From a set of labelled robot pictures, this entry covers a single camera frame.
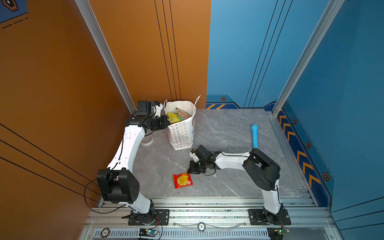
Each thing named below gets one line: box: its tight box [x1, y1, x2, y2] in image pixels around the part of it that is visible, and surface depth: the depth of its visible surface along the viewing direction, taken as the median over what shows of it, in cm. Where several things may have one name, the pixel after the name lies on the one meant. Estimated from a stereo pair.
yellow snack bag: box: [167, 112, 185, 124], surface depth 91 cm
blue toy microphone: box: [251, 123, 259, 149], surface depth 104 cm
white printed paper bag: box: [163, 94, 201, 151], surface depth 91 cm
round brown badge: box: [101, 227, 111, 239], surface depth 71 cm
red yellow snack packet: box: [173, 172, 194, 189], surface depth 87 cm
